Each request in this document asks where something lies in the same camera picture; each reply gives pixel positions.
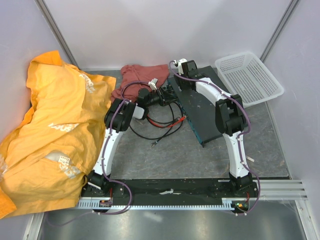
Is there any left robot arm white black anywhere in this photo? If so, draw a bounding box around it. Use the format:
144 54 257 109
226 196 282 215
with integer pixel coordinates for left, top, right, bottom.
87 88 174 197

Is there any red cloth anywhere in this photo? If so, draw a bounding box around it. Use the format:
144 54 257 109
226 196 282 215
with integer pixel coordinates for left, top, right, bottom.
111 64 170 102

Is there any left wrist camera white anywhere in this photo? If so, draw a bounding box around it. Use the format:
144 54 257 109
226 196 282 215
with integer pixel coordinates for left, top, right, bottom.
148 78 158 91

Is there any aluminium frame rail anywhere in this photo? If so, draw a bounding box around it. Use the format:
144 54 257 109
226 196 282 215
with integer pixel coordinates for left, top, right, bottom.
260 179 308 201

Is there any white plastic basket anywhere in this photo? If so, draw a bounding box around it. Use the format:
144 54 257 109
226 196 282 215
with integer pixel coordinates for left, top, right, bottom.
214 51 284 108

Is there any white cable duct rail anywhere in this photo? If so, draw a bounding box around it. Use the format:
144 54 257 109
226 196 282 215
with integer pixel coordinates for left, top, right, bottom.
74 197 249 211

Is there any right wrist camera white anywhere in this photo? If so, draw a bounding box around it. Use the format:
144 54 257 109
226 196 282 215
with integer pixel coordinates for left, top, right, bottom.
173 58 187 76

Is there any red ethernet cable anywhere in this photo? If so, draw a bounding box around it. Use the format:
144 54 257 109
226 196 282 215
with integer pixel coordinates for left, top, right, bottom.
146 113 187 129

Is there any orange cloth bag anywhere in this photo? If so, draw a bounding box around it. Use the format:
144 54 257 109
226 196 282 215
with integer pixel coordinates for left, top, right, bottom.
0 51 116 219

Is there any black ethernet cable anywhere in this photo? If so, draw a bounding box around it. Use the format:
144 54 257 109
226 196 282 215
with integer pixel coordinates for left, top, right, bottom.
147 99 187 128

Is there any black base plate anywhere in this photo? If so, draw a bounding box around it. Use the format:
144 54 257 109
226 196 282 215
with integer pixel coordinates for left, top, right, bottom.
81 178 259 204

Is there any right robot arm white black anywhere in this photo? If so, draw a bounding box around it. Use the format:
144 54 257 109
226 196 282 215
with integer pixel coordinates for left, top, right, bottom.
169 58 253 197

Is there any dark network switch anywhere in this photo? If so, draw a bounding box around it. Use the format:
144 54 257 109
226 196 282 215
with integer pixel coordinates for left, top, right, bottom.
168 75 222 146

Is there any black braided cable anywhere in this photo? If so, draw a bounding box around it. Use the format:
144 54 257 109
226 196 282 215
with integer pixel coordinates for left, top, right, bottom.
128 99 185 148

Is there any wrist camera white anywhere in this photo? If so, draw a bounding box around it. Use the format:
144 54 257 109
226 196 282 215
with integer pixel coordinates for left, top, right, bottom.
148 78 158 91
173 58 187 76

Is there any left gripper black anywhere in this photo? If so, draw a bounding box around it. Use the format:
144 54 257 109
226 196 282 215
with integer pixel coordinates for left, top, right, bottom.
146 87 179 108

